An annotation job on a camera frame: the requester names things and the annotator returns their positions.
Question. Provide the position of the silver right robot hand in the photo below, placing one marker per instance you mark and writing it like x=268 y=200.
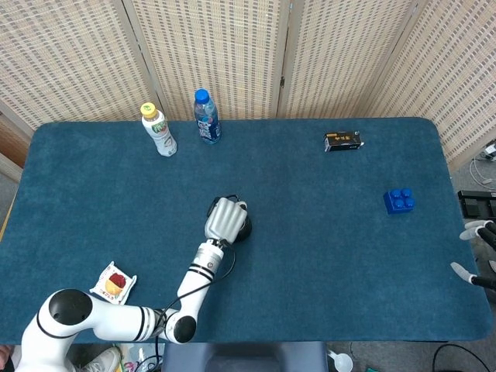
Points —
x=489 y=234

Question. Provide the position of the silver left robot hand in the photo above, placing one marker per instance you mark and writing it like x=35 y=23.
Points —
x=224 y=221

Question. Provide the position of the black cast iron teapot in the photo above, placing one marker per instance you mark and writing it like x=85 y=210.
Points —
x=247 y=228

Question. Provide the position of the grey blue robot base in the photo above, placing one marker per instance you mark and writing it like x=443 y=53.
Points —
x=248 y=356

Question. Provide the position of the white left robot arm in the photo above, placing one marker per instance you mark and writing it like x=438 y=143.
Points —
x=116 y=317

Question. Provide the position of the black floor box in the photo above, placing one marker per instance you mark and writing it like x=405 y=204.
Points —
x=476 y=205

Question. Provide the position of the white power adapter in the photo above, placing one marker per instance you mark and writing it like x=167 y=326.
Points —
x=491 y=149

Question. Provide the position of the blue drink bottle blue cap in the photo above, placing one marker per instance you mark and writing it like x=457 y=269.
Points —
x=209 y=128

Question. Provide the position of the blue toy building brick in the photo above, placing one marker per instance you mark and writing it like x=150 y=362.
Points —
x=397 y=205

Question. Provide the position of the blue felt table cover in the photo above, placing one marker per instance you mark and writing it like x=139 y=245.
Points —
x=310 y=271

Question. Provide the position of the white drink bottle yellow cap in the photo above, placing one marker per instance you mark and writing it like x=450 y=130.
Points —
x=164 y=139

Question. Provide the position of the white snack packet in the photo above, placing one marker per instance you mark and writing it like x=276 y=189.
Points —
x=112 y=284

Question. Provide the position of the black cardboard carton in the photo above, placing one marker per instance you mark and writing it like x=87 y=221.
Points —
x=343 y=142

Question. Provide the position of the woven folding screen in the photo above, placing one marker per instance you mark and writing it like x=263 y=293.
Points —
x=217 y=58

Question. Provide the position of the colourful plastic bag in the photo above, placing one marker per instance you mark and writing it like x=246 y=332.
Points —
x=128 y=360

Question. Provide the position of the white sneaker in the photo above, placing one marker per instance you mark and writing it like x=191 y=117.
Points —
x=106 y=358

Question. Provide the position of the white plastic scoop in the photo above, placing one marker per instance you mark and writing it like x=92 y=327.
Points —
x=343 y=362

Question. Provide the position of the brown wooden board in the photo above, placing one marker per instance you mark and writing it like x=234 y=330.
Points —
x=11 y=143

